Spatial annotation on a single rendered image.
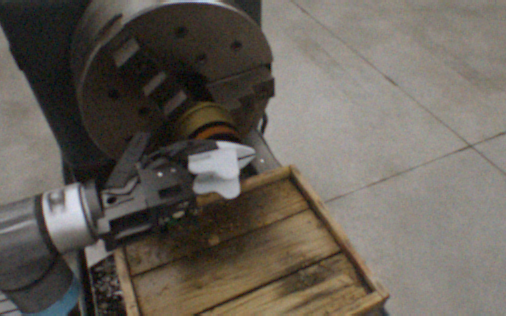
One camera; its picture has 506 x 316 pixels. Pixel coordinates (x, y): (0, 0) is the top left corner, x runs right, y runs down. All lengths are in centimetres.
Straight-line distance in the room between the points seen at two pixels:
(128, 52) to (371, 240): 145
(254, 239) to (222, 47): 32
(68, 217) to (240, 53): 34
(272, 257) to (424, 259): 123
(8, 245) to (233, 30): 40
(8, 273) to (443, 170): 199
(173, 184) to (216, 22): 25
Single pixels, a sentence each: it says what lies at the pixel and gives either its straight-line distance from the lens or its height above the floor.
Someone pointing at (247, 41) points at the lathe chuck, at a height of 116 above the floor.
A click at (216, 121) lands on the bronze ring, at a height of 112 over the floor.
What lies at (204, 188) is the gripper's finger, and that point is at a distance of 51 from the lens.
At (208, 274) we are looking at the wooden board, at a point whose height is 88.
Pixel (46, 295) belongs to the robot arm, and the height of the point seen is 100.
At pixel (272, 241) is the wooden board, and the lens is 67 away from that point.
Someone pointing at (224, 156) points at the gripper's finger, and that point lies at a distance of 49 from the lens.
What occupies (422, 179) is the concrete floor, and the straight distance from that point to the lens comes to 211.
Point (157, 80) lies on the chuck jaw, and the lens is 53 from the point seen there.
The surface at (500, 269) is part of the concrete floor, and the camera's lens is 193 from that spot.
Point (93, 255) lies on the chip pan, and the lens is 114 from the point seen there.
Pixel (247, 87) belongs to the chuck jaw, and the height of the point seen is 110.
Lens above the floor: 145
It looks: 45 degrees down
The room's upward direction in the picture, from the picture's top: straight up
